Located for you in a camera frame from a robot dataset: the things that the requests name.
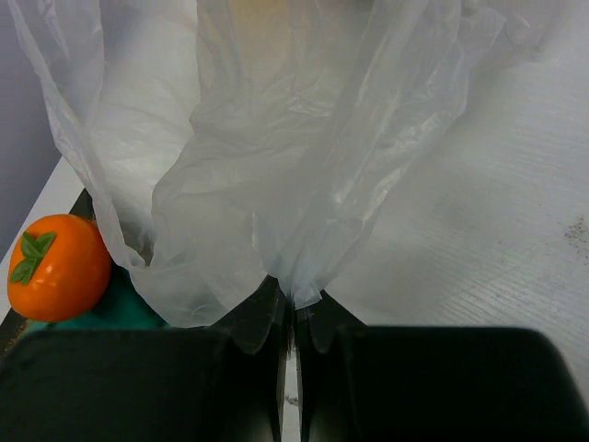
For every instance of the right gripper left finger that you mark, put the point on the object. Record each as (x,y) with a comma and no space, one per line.
(223,382)

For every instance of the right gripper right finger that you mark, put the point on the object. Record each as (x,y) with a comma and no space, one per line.
(360,382)

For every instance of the orange fake persimmon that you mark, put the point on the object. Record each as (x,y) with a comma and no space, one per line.
(58,270)

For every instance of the translucent white plastic bag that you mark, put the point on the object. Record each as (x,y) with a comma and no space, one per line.
(225,141)

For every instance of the square teal ceramic plate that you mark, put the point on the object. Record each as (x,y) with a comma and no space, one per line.
(119,308)

